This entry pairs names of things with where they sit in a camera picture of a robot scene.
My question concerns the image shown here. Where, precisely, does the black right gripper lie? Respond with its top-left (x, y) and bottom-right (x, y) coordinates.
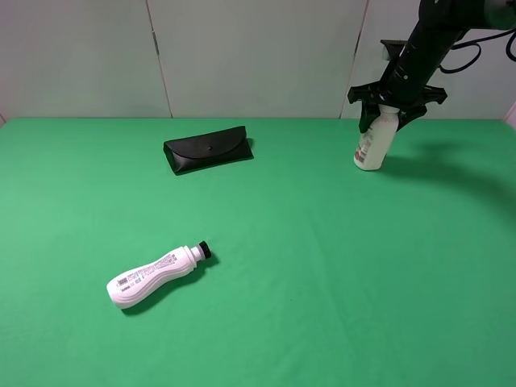
top-left (347, 81), bottom-right (447, 133)

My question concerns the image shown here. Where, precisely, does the white plastic milk bottle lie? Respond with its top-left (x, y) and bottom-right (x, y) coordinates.
top-left (354, 105), bottom-right (399, 171)

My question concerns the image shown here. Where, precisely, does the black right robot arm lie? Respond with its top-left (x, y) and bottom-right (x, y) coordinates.
top-left (347, 1), bottom-right (515, 133)

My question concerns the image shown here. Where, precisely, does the black leather glasses case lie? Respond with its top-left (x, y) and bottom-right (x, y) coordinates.
top-left (163, 126), bottom-right (253, 175)

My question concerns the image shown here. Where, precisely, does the green table cloth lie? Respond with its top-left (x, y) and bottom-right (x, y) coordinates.
top-left (1, 119), bottom-right (515, 386)

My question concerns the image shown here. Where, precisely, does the white bottle with black cap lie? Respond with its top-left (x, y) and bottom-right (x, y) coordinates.
top-left (106, 241), bottom-right (212, 310)

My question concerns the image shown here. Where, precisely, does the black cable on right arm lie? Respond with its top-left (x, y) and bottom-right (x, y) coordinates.
top-left (438, 31), bottom-right (516, 75)

